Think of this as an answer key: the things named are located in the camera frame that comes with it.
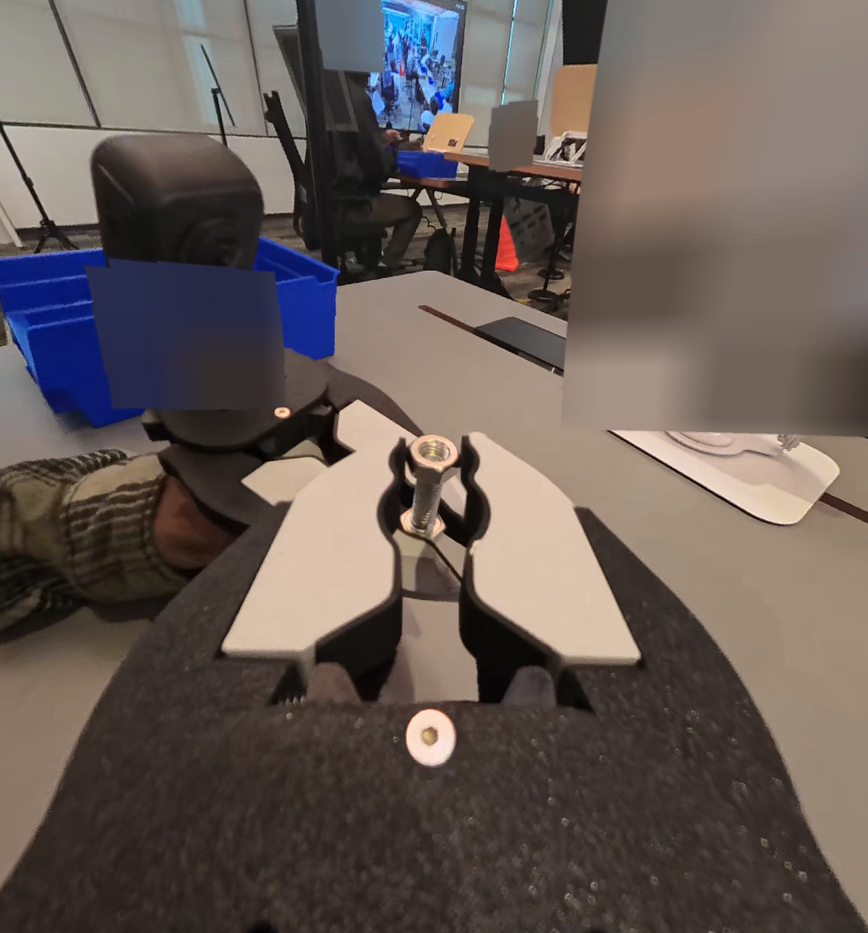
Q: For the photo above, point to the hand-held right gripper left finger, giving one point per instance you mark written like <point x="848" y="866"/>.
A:
<point x="324" y="576"/>

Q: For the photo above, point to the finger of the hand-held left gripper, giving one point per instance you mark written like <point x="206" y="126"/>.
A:
<point x="368" y="430"/>
<point x="284" y="481"/>

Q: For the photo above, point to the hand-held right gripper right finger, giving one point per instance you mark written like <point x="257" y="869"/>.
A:
<point x="550" y="583"/>

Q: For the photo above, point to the steel hex bolt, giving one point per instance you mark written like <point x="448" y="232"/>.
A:
<point x="434" y="466"/>

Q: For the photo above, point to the steel hex nut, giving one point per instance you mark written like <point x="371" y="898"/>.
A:
<point x="423" y="525"/>

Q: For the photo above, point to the person's left forearm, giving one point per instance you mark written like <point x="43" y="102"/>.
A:
<point x="55" y="525"/>

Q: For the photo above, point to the black tripod stand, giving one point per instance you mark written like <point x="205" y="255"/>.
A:
<point x="216" y="95"/>

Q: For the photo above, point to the black light stand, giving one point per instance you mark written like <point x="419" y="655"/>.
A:
<point x="47" y="226"/>

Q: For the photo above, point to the black flat pad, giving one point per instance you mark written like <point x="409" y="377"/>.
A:
<point x="521" y="342"/>

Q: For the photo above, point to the blue plastic bin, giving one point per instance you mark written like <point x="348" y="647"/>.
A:
<point x="47" y="321"/>

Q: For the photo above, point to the dark backpack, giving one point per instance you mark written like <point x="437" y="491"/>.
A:
<point x="439" y="251"/>

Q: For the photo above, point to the orange traffic cone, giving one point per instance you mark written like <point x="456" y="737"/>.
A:
<point x="506" y="251"/>

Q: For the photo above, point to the acrylic sign stand white base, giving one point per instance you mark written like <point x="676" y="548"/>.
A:
<point x="769" y="488"/>

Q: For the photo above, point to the small blue storage bin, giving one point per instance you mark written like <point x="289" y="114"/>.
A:
<point x="426" y="164"/>

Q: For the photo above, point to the large display screen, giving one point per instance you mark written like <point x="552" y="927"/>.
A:
<point x="423" y="65"/>

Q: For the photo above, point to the tan cardboard sheet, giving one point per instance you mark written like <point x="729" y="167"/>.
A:
<point x="450" y="133"/>

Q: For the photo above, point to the wooden-top office desk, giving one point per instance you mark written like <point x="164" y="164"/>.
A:
<point x="506" y="171"/>

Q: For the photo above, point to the black metal frame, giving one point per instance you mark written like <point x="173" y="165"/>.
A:
<point x="313" y="109"/>

